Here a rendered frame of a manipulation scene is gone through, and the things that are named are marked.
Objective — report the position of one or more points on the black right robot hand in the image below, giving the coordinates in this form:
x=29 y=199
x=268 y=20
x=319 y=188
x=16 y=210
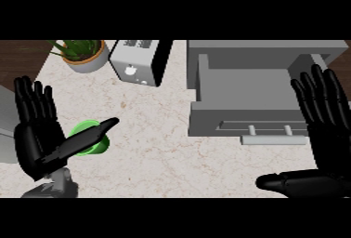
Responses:
x=325 y=133

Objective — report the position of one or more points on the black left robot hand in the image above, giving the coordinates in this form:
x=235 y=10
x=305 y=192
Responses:
x=39 y=136

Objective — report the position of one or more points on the green cup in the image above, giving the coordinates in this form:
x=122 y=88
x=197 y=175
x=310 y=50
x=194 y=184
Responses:
x=89 y=136

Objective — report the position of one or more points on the grey open drawer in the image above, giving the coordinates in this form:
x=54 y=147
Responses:
x=250 y=89

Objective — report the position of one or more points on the grey flat panel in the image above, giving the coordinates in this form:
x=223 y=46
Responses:
x=8 y=127

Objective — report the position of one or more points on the potted green plant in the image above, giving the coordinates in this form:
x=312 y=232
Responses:
x=82 y=54

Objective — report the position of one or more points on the silver toaster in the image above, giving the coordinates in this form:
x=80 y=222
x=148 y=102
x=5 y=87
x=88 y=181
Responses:
x=138 y=60

